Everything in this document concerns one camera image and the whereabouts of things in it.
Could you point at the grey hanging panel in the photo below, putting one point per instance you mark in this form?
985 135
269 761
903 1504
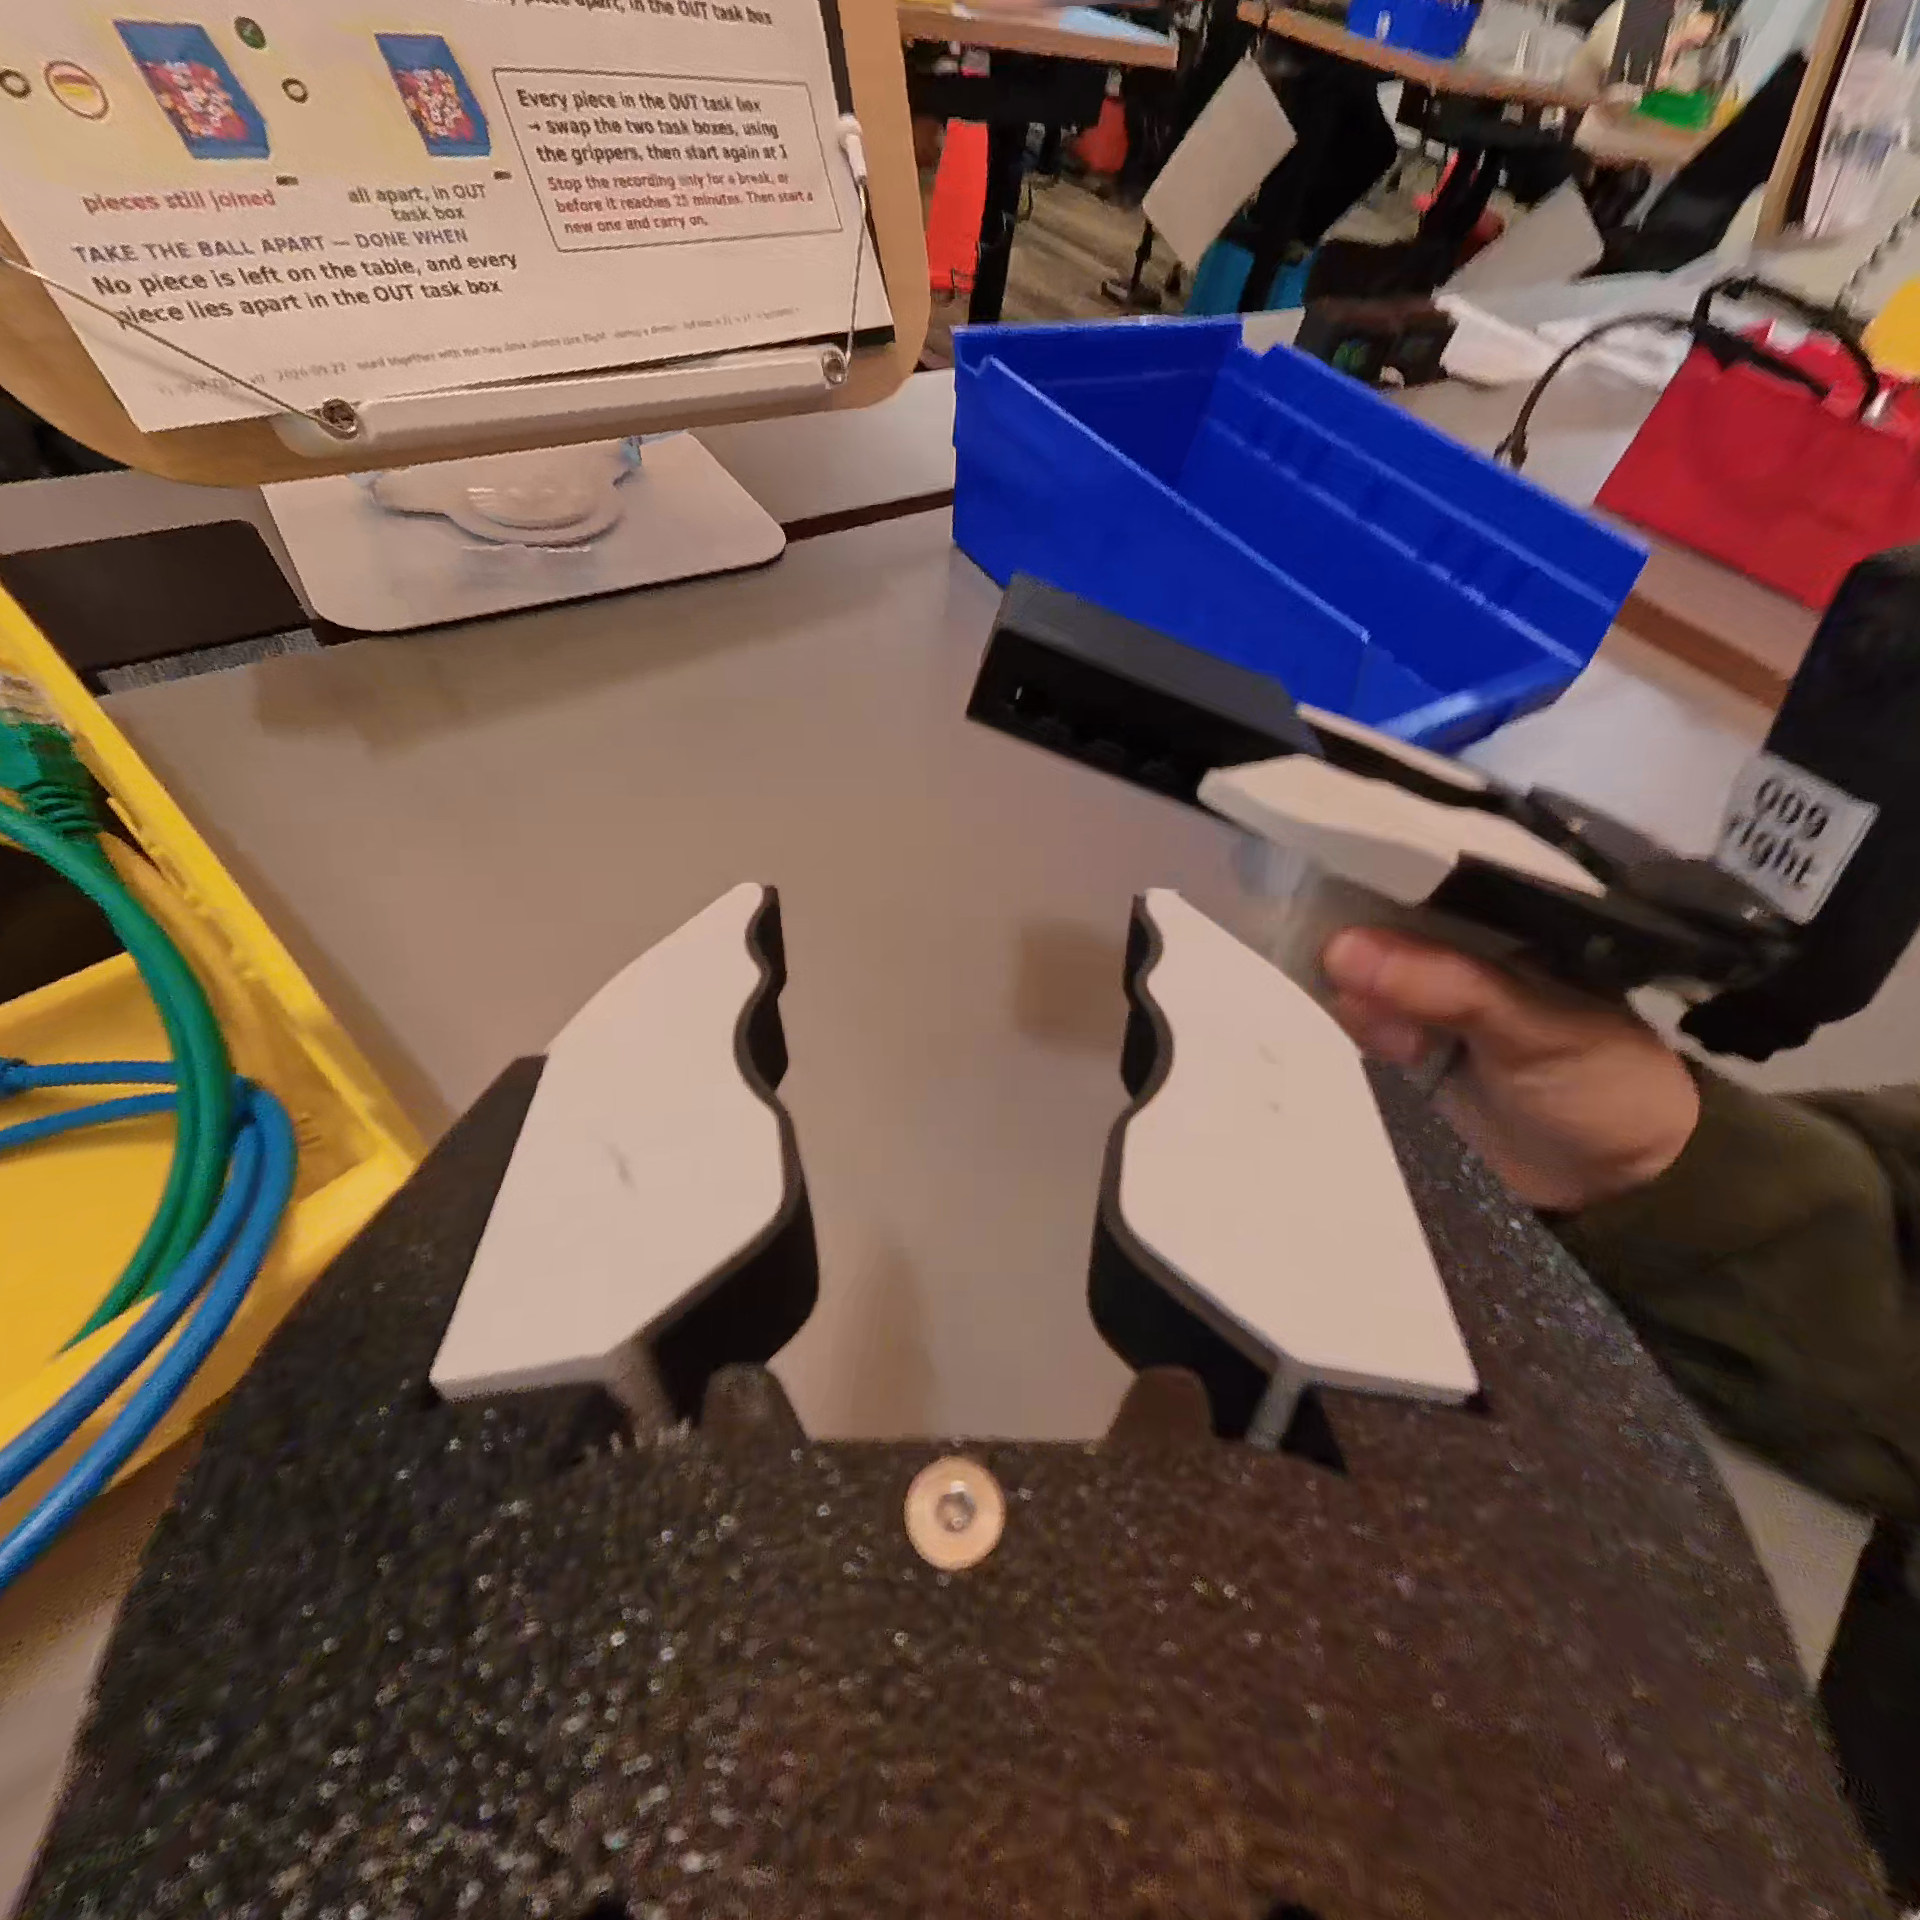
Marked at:
1222 158

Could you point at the white stand base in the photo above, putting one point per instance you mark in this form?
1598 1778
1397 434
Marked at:
674 540

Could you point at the instruction sheet on wooden board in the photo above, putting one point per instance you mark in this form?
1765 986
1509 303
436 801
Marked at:
451 225

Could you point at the yellow plastic bin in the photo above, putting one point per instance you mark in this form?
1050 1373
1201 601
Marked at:
61 1201

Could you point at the red bag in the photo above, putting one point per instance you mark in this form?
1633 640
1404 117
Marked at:
1754 464

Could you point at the black pouch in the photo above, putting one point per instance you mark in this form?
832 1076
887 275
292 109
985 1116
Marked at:
1373 343

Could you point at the person's right hand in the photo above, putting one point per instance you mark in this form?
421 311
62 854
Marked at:
1560 1094

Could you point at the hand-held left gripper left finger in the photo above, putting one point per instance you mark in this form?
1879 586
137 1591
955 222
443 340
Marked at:
631 1170

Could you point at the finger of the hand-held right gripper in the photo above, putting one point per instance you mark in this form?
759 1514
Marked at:
1351 818
1394 750

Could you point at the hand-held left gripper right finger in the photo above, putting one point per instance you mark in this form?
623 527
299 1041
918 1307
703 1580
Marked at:
1274 1170

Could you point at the blue plastic bin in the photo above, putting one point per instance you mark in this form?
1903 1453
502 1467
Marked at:
1201 494

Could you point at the black network switch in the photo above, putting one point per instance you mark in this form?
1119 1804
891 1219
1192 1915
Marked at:
1110 690

